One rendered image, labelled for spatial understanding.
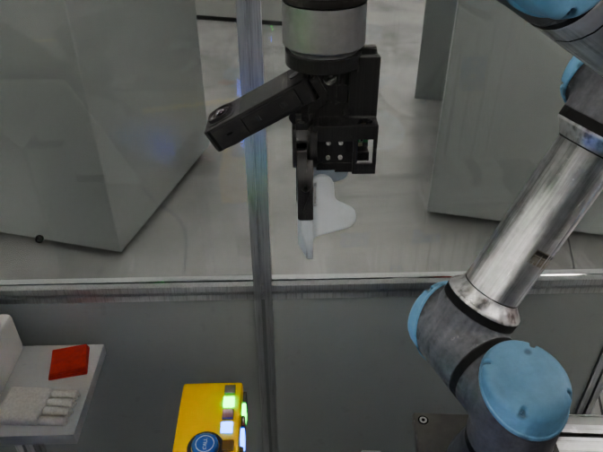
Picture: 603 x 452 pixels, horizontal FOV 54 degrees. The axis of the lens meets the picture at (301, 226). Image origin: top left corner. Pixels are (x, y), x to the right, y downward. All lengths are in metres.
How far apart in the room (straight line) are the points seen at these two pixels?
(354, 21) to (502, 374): 0.49
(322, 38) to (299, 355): 1.05
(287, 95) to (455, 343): 0.47
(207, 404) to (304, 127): 0.57
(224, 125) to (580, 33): 0.31
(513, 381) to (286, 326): 0.70
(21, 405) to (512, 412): 0.95
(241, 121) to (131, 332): 0.96
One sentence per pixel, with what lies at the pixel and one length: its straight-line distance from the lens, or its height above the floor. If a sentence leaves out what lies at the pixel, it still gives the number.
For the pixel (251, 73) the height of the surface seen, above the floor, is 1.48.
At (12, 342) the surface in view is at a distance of 1.44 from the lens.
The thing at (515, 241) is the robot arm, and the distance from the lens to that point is 0.85.
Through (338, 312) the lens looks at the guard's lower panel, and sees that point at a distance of 1.37.
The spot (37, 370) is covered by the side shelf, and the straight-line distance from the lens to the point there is 1.44.
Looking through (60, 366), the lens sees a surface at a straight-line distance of 1.40.
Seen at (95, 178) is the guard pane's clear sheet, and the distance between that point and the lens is 1.22.
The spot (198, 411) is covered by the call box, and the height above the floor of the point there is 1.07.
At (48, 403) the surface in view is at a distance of 1.34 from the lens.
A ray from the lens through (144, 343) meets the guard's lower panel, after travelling 1.47.
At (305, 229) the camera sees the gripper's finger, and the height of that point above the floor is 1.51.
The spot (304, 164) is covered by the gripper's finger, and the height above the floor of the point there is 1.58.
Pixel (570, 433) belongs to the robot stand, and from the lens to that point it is 1.20.
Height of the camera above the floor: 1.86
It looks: 35 degrees down
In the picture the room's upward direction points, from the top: straight up
